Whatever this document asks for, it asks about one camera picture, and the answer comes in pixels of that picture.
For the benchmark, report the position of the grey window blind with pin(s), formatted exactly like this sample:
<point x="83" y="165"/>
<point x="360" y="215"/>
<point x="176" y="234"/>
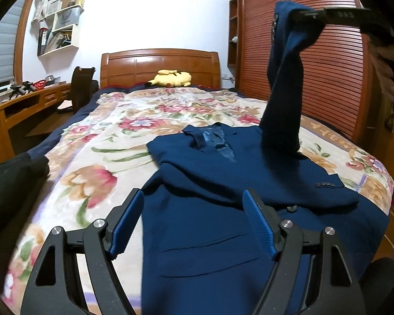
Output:
<point x="8" y="31"/>

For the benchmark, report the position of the floral fleece blanket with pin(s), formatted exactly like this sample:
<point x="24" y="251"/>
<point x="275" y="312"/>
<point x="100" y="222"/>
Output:
<point x="78" y="192"/>

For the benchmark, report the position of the red basket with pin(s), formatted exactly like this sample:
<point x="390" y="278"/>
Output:
<point x="40" y="84"/>

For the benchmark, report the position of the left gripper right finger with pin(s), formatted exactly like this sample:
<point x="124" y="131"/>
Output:
<point x="311" y="271"/>

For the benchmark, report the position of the navy blue suit jacket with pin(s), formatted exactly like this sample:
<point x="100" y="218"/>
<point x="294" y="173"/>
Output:
<point x="200" y="253"/>

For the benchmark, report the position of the wooden louvered wardrobe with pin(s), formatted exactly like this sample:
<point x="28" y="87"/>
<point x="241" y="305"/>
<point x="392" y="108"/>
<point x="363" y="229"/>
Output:
<point x="339" y="87"/>

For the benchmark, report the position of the white wall shelf unit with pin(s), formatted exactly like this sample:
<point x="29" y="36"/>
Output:
<point x="58" y="22"/>

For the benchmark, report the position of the wooden desk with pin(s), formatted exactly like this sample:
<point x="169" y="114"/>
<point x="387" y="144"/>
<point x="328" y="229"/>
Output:
<point x="15" y="111"/>

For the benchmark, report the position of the yellow plush toy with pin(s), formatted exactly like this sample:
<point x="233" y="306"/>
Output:
<point x="170" y="78"/>

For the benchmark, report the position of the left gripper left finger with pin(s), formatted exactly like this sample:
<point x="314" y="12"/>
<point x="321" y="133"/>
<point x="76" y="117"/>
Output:
<point x="54" y="285"/>

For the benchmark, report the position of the wooden bed headboard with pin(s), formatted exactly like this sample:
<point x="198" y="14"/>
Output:
<point x="131" y="67"/>

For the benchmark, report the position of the dark wooden chair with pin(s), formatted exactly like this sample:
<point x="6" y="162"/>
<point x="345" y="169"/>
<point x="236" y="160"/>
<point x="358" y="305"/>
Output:
<point x="83" y="86"/>

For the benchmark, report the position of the person's right hand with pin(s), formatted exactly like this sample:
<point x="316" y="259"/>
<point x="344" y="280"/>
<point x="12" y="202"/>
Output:
<point x="381" y="56"/>

